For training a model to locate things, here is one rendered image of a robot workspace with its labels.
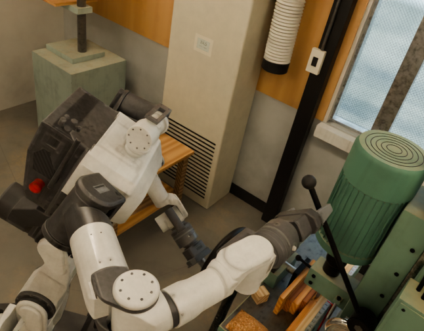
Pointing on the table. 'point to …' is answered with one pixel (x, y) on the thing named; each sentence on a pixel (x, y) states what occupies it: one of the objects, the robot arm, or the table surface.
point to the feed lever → (356, 323)
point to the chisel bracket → (329, 283)
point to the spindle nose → (331, 268)
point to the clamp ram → (295, 270)
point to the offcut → (262, 295)
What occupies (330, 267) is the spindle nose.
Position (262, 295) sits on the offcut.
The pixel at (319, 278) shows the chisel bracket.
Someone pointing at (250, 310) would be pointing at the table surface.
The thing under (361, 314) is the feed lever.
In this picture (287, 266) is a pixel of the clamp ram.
